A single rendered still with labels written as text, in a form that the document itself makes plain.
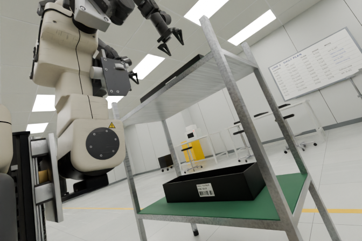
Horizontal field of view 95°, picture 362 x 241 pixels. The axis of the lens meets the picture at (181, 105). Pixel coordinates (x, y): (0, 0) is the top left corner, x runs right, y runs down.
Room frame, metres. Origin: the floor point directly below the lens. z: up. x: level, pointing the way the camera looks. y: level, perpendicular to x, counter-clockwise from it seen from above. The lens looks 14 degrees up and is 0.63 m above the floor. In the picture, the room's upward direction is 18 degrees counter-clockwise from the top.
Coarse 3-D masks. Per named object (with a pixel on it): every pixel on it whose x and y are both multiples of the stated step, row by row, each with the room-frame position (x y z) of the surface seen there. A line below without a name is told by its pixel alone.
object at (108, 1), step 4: (96, 0) 0.44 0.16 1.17; (100, 0) 0.43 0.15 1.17; (104, 0) 0.43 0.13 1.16; (108, 0) 0.48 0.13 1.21; (112, 0) 0.49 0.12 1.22; (100, 4) 0.44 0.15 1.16; (104, 4) 0.44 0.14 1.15; (108, 4) 0.44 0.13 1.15; (112, 4) 0.49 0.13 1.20; (100, 8) 0.45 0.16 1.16; (104, 8) 0.45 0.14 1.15; (108, 8) 0.45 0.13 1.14; (112, 8) 0.50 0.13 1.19; (104, 12) 0.46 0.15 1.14; (108, 12) 0.48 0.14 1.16; (112, 12) 0.51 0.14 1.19; (108, 16) 0.50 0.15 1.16
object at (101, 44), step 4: (56, 0) 0.71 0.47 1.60; (100, 40) 0.89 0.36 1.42; (100, 44) 0.89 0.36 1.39; (104, 44) 0.90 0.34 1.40; (100, 48) 0.90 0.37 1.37; (104, 48) 0.90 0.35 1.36; (108, 48) 0.92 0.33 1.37; (112, 48) 0.94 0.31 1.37; (108, 52) 0.91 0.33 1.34; (108, 56) 0.94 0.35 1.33; (112, 56) 0.93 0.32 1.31
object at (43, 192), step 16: (32, 144) 0.43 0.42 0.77; (48, 144) 0.45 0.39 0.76; (48, 160) 0.46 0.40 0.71; (64, 160) 0.56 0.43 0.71; (48, 176) 0.48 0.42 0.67; (80, 176) 0.55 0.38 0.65; (96, 176) 0.54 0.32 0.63; (48, 192) 0.45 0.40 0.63; (64, 192) 0.63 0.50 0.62; (80, 192) 0.50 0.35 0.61; (48, 208) 0.51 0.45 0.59
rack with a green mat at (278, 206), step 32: (224, 64) 0.57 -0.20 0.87; (256, 64) 0.89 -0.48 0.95; (160, 96) 0.83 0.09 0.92; (192, 96) 1.02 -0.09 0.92; (128, 160) 1.15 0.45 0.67; (256, 160) 0.58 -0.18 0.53; (288, 192) 0.75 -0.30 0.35; (192, 224) 1.45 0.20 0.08; (224, 224) 0.72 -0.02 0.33; (256, 224) 0.63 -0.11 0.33; (288, 224) 0.57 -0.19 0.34
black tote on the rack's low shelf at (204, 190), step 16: (192, 176) 1.20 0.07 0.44; (208, 176) 1.11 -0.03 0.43; (224, 176) 0.84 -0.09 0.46; (240, 176) 0.79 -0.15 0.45; (256, 176) 0.86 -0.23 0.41; (176, 192) 1.07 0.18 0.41; (192, 192) 0.99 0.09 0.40; (208, 192) 0.92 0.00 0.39; (224, 192) 0.86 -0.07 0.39; (240, 192) 0.81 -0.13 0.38; (256, 192) 0.81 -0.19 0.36
